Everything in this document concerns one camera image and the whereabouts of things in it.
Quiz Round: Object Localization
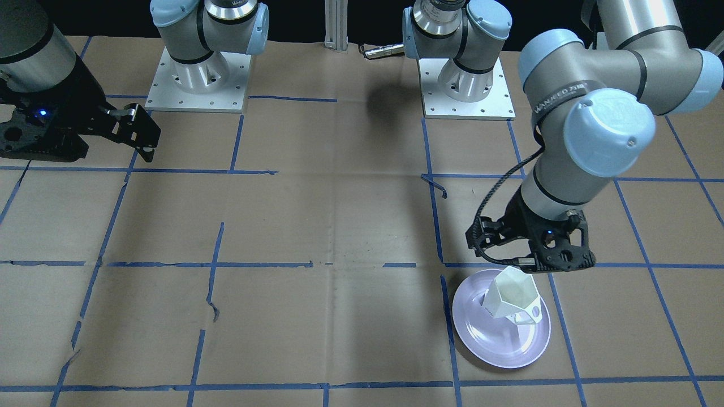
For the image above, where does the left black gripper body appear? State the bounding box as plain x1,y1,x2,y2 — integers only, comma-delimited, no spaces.
466,191,596,273

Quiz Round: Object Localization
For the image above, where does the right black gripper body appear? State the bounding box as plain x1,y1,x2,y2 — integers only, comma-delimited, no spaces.
1,57,161,162

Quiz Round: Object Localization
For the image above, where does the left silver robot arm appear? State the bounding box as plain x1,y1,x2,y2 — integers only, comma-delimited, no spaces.
466,1,722,274

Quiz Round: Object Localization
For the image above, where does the lavender round plate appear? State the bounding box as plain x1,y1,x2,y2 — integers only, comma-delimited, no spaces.
452,269,551,369

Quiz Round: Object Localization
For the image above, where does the loose blue tape strip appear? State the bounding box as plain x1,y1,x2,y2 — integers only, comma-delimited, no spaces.
420,174,448,199

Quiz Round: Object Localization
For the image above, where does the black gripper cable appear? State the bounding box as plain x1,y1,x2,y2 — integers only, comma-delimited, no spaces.
474,148,546,267

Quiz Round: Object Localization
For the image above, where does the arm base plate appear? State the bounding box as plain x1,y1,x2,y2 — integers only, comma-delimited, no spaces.
145,49,253,114
418,58,516,120

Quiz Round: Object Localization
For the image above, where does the aluminium extrusion post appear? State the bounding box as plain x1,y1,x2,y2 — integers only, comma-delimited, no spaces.
324,0,348,53

